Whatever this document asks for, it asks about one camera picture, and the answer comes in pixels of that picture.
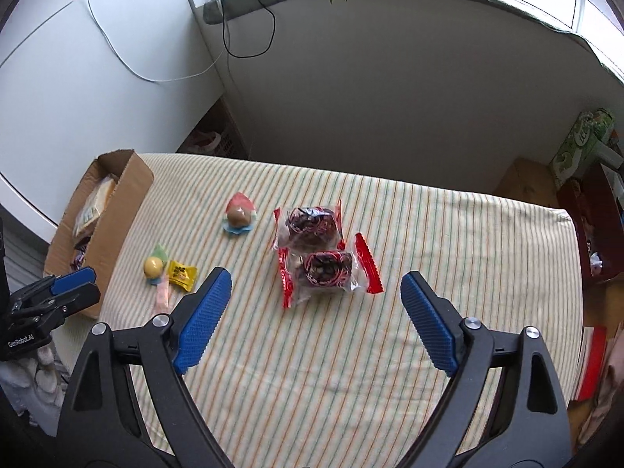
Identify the red green wrapped candy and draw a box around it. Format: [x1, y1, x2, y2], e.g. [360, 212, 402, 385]
[222, 191, 258, 237]

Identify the white cabinet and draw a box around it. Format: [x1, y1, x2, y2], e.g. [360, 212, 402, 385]
[0, 0, 228, 241]

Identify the striped table cloth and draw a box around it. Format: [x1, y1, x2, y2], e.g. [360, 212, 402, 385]
[51, 152, 585, 468]

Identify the clear red-edged cake packet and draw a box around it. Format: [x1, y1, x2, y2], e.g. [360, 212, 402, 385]
[276, 232, 386, 310]
[271, 199, 347, 252]

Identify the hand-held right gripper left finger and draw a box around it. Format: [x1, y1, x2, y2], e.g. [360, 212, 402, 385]
[57, 266, 235, 468]

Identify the white plastic crate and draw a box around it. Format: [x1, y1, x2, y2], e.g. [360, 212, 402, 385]
[205, 99, 250, 160]

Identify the beige cloth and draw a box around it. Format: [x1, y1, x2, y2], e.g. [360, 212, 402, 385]
[575, 322, 624, 450]

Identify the green gift bag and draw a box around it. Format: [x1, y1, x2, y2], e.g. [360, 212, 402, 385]
[550, 106, 618, 189]

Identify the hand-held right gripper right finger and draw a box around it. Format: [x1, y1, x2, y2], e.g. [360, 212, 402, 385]
[395, 270, 573, 468]

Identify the yellow wrapped candy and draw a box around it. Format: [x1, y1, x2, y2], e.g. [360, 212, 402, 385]
[166, 260, 199, 293]

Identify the black cable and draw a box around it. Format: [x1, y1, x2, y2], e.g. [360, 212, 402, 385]
[214, 0, 277, 58]

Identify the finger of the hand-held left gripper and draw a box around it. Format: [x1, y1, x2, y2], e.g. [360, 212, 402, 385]
[10, 268, 98, 311]
[14, 282, 101, 326]

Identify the red storage box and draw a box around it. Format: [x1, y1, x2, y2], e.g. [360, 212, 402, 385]
[555, 163, 624, 284]

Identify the beige cracker packet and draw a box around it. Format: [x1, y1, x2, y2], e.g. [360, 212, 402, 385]
[73, 175, 118, 238]

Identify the yellow ball candy green wrapper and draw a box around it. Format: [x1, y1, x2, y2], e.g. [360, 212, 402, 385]
[142, 245, 173, 311]

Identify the brown cardboard box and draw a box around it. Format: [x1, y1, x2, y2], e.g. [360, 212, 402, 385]
[43, 149, 156, 321]

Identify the white window frame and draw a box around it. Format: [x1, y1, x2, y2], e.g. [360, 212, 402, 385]
[433, 0, 624, 41]

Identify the white cable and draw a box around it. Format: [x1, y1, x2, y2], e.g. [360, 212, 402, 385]
[82, 0, 230, 83]

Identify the red book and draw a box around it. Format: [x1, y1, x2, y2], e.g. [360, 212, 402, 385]
[572, 324, 610, 403]

